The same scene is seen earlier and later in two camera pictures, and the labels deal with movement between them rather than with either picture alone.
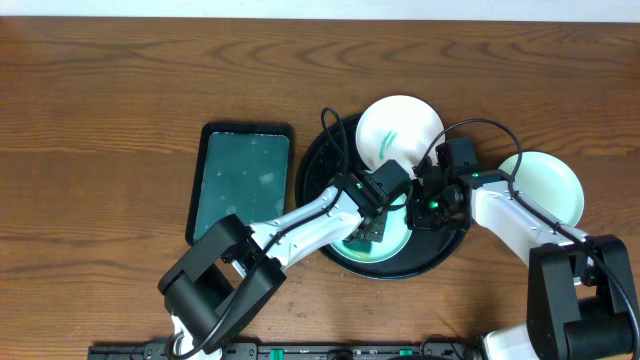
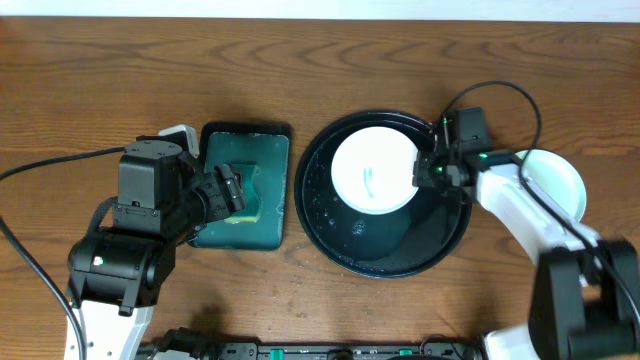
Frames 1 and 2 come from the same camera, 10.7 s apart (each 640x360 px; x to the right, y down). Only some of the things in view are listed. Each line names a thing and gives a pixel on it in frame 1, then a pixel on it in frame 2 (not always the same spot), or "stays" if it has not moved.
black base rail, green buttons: x=299 y=351 stays
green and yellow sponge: x=358 y=243 → x=250 y=212
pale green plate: x=396 y=236 → x=555 y=178
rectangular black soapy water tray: x=244 y=169 stays
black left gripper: x=371 y=230 → x=230 y=190
